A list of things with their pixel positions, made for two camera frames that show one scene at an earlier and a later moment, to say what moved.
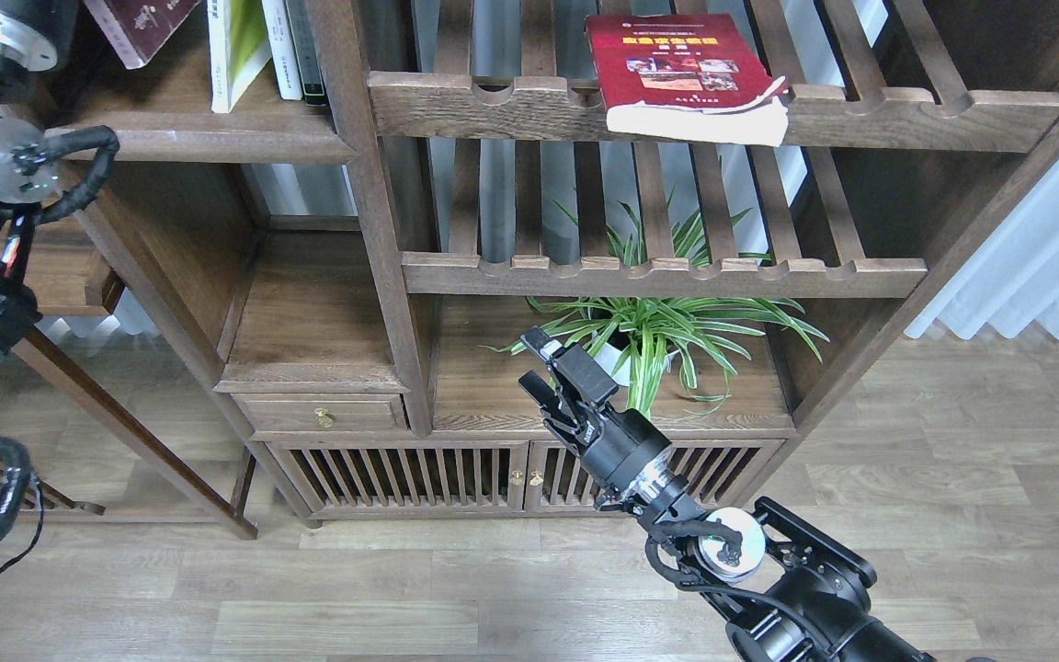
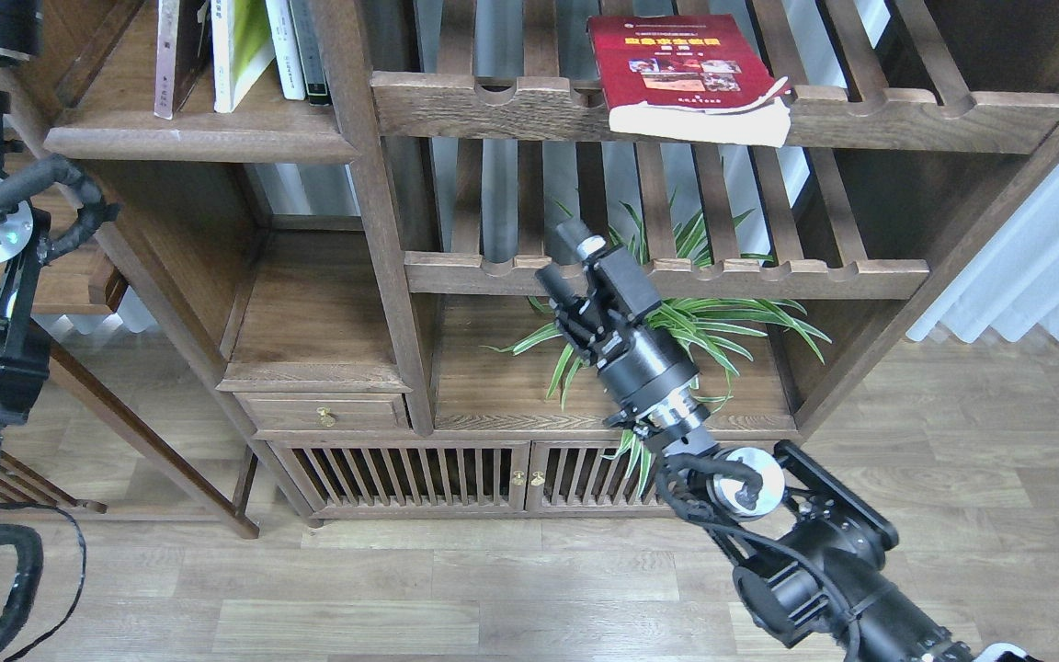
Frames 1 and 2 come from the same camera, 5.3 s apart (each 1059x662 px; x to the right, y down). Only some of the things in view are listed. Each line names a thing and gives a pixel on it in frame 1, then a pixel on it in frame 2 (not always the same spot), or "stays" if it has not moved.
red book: [694, 76] stays
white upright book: [286, 67] stays
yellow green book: [238, 49] stays
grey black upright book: [305, 54] stays
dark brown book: [138, 28] -> [184, 46]
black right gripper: [623, 450] -> [651, 378]
